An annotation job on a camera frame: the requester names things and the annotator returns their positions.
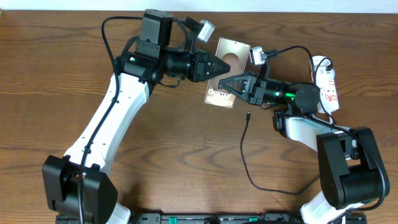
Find gold Galaxy smartphone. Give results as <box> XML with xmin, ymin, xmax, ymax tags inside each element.
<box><xmin>204</xmin><ymin>37</ymin><xmax>251</xmax><ymax>109</ymax></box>

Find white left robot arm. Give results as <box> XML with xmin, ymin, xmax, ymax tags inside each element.
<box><xmin>42</xmin><ymin>9</ymin><xmax>230</xmax><ymax>223</ymax></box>

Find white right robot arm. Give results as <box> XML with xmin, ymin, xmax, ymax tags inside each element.
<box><xmin>219</xmin><ymin>72</ymin><xmax>390</xmax><ymax>223</ymax></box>

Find white USB charger plug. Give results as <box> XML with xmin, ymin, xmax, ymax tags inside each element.
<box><xmin>318</xmin><ymin>64</ymin><xmax>335</xmax><ymax>79</ymax></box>

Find white power strip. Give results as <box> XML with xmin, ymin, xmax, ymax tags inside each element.
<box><xmin>310</xmin><ymin>55</ymin><xmax>340</xmax><ymax>114</ymax></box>

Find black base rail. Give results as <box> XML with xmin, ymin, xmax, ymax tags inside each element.
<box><xmin>55</xmin><ymin>212</ymin><xmax>368</xmax><ymax>224</ymax></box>

